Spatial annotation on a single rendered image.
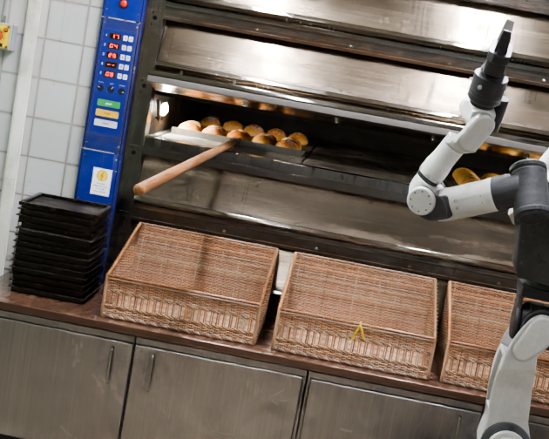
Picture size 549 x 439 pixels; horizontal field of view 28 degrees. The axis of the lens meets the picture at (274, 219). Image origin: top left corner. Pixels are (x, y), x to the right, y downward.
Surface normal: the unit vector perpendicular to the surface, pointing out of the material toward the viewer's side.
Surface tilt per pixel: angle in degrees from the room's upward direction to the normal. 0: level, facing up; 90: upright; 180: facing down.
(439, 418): 90
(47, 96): 90
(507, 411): 90
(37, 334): 90
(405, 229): 70
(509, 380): 115
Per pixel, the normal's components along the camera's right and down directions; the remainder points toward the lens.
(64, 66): -0.09, 0.13
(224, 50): -0.03, -0.21
